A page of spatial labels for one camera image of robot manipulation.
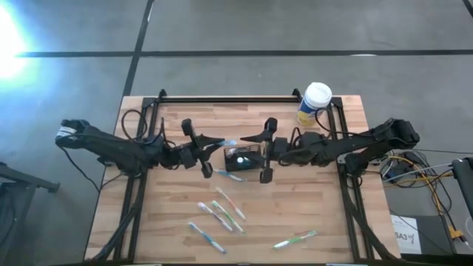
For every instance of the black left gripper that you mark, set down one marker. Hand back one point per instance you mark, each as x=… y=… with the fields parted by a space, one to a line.
x=190 y=153

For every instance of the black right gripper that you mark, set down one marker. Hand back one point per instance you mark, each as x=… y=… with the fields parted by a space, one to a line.
x=279 y=147

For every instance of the orange toothbrush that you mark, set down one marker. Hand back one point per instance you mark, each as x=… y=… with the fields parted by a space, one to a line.
x=230 y=203

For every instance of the green toothbrush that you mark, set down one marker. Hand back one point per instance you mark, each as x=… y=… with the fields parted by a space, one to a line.
x=295 y=239
x=228 y=217

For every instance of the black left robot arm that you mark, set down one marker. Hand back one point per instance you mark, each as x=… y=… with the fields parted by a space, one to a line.
x=111 y=147

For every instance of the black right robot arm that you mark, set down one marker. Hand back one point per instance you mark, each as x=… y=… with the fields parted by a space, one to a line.
x=351 y=146

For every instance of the disinfecting wipes canister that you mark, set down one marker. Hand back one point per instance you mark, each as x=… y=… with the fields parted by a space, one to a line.
x=314 y=103

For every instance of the white paper sign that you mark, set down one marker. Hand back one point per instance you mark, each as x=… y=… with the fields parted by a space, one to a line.
x=406 y=234

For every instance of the black floor stand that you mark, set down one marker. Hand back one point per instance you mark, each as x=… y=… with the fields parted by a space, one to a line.
x=22 y=177

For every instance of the dark floor mat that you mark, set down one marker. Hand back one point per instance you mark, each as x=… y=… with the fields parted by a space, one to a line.
x=436 y=236

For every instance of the large black monitor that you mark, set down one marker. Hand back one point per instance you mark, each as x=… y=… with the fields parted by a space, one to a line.
x=465 y=184

